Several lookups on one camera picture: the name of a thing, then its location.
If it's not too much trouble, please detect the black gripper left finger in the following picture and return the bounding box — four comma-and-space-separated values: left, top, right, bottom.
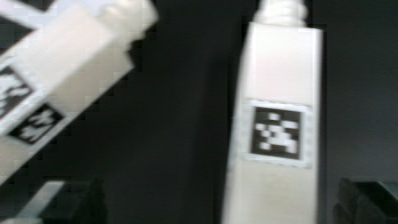
15, 180, 106, 224

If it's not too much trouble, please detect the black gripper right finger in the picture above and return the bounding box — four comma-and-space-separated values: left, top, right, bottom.
332, 178, 398, 224

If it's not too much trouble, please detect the white desk leg with tag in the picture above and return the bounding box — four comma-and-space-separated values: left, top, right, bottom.
220, 0, 323, 224

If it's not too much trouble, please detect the white desk leg left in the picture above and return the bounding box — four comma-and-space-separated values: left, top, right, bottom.
0, 0, 158, 184

